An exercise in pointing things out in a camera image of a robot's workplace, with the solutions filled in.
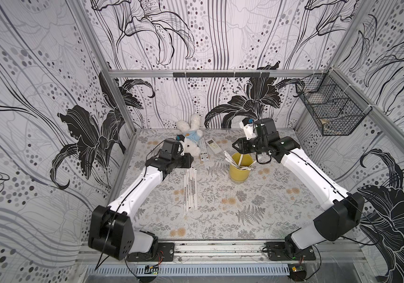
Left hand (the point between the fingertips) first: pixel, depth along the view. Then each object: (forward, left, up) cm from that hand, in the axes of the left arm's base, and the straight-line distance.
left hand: (193, 162), depth 84 cm
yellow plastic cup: (-3, -23, -6) cm, 24 cm away
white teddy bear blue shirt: (+25, +2, -6) cm, 26 cm away
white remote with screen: (+22, -11, -14) cm, 28 cm away
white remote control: (+19, -4, -14) cm, 23 cm away
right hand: (+5, -20, +10) cm, 23 cm away
